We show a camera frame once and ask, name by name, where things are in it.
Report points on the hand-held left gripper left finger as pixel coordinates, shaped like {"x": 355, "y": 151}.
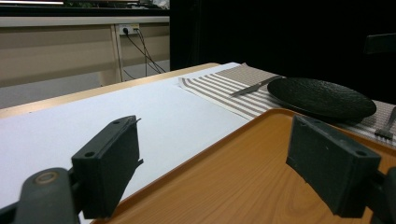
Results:
{"x": 106, "y": 168}

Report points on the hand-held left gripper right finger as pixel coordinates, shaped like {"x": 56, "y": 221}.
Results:
{"x": 330, "y": 171}

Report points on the silver fork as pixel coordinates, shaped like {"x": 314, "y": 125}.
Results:
{"x": 386, "y": 130}

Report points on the black textured plate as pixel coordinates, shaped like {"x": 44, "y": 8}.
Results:
{"x": 320, "y": 96}

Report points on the wooden tray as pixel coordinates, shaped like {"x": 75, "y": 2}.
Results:
{"x": 233, "y": 186}

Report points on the silver knife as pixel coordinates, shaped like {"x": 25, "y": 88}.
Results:
{"x": 249, "y": 89}

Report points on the white board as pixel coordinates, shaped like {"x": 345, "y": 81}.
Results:
{"x": 140, "y": 118}

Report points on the wooden table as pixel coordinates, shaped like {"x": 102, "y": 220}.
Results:
{"x": 62, "y": 99}

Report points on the beige wooden shelf unit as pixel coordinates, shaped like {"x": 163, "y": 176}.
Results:
{"x": 62, "y": 49}

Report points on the striped placemat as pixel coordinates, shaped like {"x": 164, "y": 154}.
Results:
{"x": 218, "y": 90}

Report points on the black curtain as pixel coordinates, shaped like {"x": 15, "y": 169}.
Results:
{"x": 280, "y": 37}

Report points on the wall socket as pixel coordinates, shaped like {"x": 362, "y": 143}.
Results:
{"x": 129, "y": 29}

